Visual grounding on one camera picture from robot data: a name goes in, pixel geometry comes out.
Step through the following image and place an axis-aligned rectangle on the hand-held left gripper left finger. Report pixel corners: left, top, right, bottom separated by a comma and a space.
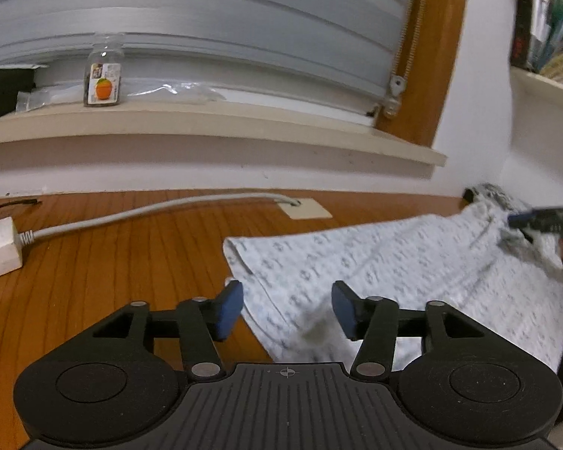
94, 280, 245, 381

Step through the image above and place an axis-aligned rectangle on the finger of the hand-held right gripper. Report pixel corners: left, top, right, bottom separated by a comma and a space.
507, 206, 563, 236

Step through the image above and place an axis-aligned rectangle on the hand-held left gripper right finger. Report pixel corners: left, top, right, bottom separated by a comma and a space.
331, 280, 484, 378

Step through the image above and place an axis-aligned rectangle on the white patterned shirt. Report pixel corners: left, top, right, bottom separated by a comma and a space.
223, 199, 563, 372

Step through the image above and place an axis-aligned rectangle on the grey printed sweatshirt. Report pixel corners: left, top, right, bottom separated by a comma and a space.
464, 183, 526, 214

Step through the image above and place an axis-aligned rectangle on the white shelf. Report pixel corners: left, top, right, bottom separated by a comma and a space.
509, 66, 563, 113

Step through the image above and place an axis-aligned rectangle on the beige window sill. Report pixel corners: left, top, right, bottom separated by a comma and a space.
0, 102, 447, 168

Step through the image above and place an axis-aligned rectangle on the row of books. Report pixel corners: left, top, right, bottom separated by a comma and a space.
510, 0, 563, 80

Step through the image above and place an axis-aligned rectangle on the clear plastic bag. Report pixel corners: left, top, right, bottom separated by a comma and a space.
16, 79, 227, 113

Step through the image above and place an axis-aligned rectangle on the clear jar with white lid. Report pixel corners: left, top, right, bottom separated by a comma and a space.
83, 33, 125, 108

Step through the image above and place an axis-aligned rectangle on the grey window blind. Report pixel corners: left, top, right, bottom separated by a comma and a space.
0, 0, 420, 106

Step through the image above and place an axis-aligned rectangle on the black box on sill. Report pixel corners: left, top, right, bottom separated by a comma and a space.
0, 68, 36, 123

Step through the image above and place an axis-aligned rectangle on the beige cable outlet plate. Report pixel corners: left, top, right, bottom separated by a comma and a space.
277, 198, 334, 221

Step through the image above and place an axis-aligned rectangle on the white cable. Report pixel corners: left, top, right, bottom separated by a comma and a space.
21, 192, 302, 245

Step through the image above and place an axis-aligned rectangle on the clear plastic cord pull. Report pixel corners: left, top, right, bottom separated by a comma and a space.
380, 75, 407, 120

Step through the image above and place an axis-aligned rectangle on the wooden window frame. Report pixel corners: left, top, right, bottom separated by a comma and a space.
374, 0, 471, 148

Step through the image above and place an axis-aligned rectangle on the bead chain cord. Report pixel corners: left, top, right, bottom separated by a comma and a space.
391, 0, 433, 80

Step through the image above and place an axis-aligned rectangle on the thin black cable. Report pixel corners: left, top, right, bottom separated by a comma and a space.
0, 173, 42, 223

